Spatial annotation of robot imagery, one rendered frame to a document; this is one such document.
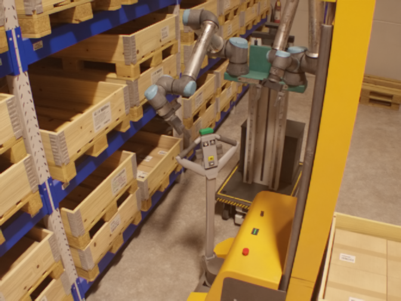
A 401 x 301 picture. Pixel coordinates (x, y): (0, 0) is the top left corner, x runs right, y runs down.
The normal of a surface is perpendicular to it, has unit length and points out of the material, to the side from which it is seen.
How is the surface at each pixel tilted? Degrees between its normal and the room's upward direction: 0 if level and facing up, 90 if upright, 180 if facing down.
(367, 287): 0
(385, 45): 90
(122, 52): 90
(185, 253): 0
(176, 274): 0
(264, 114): 90
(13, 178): 90
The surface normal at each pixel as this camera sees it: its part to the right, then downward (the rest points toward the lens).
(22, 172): 0.92, 0.19
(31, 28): -0.39, 0.49
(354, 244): -0.02, -0.85
